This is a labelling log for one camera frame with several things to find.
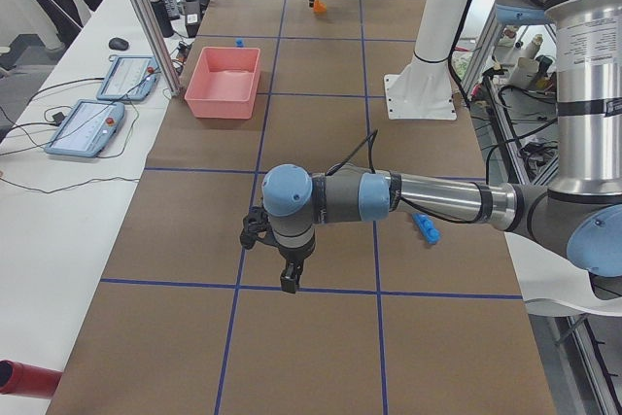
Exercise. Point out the teach pendant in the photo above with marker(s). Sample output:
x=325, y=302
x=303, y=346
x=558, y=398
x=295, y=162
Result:
x=130, y=78
x=87, y=129

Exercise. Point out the black computer mouse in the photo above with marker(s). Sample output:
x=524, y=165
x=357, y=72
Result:
x=118, y=44

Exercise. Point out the long blue block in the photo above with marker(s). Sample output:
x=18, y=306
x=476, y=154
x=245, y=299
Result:
x=427, y=228

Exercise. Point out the aluminium frame post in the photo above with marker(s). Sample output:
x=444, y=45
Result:
x=146, y=16

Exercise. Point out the near teach pendant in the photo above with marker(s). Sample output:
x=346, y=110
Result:
x=87, y=129

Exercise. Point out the far teach pendant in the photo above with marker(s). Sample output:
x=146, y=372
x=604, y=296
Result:
x=130, y=78

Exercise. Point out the orange block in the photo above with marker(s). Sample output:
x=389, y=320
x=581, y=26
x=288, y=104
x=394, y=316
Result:
x=320, y=9

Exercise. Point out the red cylinder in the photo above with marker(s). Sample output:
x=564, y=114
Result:
x=25, y=380

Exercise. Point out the white camera mast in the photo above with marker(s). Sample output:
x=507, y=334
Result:
x=423, y=89

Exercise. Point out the black bottle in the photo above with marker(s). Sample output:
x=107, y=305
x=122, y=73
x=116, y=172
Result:
x=162, y=18

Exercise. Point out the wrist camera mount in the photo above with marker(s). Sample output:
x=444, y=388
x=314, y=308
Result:
x=256, y=228

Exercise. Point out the pink plastic box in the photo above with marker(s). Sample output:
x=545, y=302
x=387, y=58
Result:
x=224, y=83

